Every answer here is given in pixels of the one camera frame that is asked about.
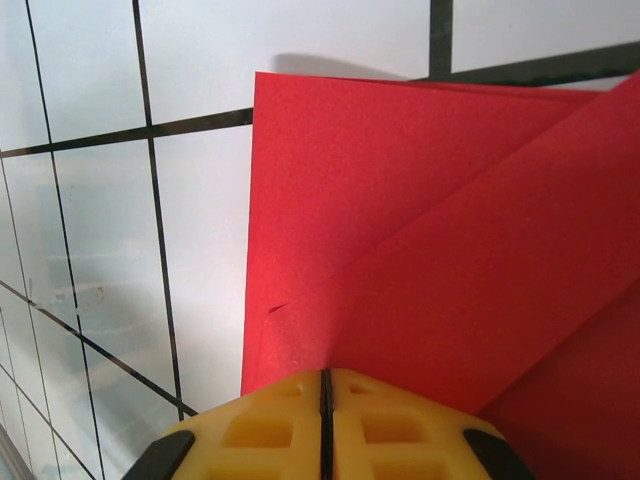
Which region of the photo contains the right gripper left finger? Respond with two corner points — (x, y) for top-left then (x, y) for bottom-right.
(132, 368), (327, 480)

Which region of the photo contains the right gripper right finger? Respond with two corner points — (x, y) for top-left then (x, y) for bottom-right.
(325, 368), (524, 480)

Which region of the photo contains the red cloth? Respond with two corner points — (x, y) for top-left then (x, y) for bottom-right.
(239, 69), (640, 480)

